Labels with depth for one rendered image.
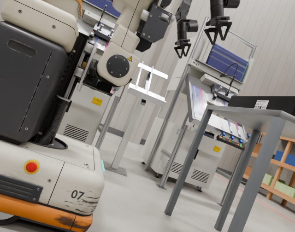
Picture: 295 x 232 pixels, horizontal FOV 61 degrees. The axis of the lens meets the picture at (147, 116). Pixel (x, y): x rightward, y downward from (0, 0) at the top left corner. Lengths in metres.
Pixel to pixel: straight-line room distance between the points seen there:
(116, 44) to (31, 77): 0.40
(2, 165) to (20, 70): 0.34
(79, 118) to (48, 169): 1.50
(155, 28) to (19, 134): 0.72
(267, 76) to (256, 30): 1.13
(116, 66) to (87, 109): 1.34
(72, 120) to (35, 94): 1.48
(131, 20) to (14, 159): 0.78
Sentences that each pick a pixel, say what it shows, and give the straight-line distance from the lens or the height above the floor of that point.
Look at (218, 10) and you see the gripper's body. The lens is 1.20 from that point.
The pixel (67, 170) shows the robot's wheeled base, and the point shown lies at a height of 0.26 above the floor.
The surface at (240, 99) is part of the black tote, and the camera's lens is 1.69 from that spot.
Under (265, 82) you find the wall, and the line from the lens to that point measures 6.84.
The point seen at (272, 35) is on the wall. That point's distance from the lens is 7.06.
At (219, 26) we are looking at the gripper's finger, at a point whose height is 1.02.
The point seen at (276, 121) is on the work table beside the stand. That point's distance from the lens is 1.20.
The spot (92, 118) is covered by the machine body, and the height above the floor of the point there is 0.36.
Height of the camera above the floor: 0.55
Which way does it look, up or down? 1 degrees up
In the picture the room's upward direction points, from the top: 22 degrees clockwise
